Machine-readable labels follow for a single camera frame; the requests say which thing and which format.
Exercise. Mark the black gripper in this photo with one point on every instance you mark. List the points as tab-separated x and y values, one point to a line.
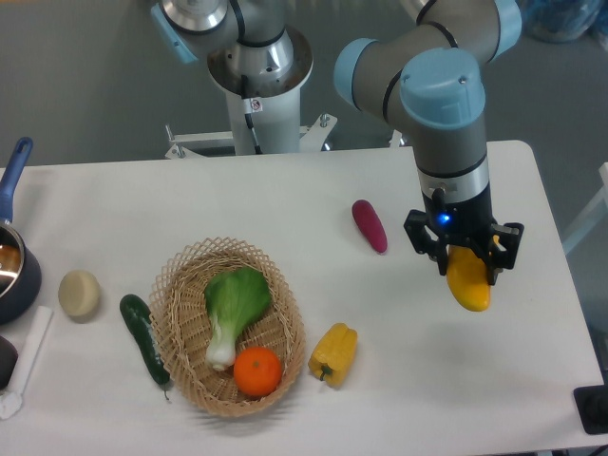
459	212

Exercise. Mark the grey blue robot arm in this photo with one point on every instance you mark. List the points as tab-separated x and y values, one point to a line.
425	84

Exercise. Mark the woven wicker basket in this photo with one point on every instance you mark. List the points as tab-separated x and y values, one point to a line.
183	330

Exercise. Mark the black device at edge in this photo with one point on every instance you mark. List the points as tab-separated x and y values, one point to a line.
591	404

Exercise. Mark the blue pot with handle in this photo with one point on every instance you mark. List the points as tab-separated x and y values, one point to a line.
21	275

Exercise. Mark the yellow mango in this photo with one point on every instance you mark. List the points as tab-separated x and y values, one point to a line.
466	279

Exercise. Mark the dark purple eggplant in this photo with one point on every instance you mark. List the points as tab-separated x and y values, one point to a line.
8	359

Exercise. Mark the green cucumber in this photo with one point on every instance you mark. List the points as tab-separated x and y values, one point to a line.
137	318

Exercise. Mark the green bok choy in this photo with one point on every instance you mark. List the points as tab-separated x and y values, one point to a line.
234	300

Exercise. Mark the blue plastic bag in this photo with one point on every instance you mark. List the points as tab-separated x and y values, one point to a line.
558	22

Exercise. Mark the yellow bell pepper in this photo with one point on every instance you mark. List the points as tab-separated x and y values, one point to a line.
332	357

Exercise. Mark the white frame at right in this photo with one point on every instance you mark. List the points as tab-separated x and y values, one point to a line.
589	216

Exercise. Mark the purple sweet potato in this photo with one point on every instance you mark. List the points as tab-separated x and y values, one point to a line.
369	225

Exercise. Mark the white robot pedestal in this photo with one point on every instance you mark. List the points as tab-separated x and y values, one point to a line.
262	89

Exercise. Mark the orange fruit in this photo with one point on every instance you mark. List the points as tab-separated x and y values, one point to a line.
257	371

